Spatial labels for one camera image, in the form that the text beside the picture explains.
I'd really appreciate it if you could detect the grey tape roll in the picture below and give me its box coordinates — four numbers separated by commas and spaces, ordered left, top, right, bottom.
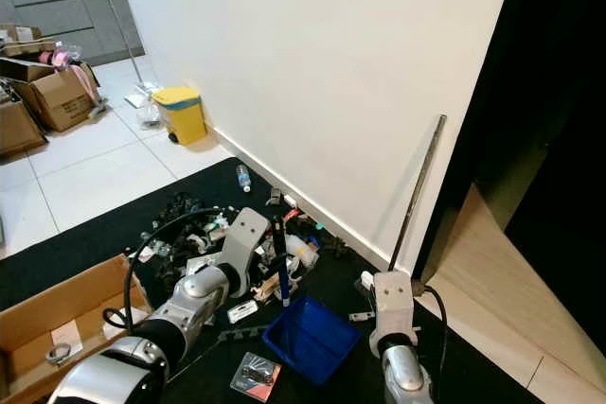
45, 341, 74, 367

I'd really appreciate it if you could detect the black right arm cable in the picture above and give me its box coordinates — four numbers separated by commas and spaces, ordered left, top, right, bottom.
421, 283, 450, 377

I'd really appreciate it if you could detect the small crushed plastic bottle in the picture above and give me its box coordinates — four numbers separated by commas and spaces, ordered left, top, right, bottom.
142, 230, 171, 255

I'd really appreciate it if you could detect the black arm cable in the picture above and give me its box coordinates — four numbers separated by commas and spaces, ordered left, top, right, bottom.
421, 283, 450, 377
121, 207, 233, 331

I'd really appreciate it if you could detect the white broom with metal handle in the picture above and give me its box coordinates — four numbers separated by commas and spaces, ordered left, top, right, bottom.
357, 114, 449, 306

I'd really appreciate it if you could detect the grey kitchen cabinet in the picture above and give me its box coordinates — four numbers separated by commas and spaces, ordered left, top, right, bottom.
0, 0, 145, 66

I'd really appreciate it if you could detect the mop with silver pole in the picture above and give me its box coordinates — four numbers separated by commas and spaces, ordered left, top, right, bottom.
100, 0, 157, 109

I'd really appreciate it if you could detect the white plastic bottle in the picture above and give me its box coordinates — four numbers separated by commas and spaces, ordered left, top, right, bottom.
284, 234, 320, 269

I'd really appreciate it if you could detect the open cardboard box red label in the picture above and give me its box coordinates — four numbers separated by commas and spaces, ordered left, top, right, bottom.
0, 255, 152, 404

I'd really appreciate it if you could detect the pink fabric item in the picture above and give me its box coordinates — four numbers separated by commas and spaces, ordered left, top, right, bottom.
47, 44, 103, 107

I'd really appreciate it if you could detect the plain brown cardboard box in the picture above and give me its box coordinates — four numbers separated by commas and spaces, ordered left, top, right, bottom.
0, 99, 48, 157

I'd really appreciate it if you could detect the clear plastic water bottle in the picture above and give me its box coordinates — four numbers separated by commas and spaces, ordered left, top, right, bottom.
236, 164, 253, 193

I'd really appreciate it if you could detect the yellow pedal trash bin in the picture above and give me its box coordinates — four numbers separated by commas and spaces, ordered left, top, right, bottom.
151, 85, 208, 147

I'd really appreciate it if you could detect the clear plastic blister package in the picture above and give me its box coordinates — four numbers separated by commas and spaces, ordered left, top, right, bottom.
230, 351, 282, 403

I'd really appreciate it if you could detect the black track piece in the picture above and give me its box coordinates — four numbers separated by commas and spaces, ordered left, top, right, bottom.
317, 234, 349, 258

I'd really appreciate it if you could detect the white paper card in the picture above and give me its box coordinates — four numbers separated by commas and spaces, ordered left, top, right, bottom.
49, 319, 83, 350

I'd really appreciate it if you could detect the black plastic bag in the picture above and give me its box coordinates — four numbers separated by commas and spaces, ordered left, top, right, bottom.
156, 192, 209, 239

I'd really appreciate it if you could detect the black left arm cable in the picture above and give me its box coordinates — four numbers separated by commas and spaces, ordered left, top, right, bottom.
121, 207, 233, 331

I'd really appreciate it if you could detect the blue plastic dustpan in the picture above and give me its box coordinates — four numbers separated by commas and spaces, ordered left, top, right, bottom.
261, 234, 364, 386

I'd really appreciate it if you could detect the clear plastic container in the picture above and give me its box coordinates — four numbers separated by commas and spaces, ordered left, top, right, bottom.
135, 101, 164, 131

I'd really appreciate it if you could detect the taped brown cardboard box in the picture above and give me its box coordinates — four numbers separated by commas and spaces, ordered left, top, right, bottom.
14, 61, 103, 132

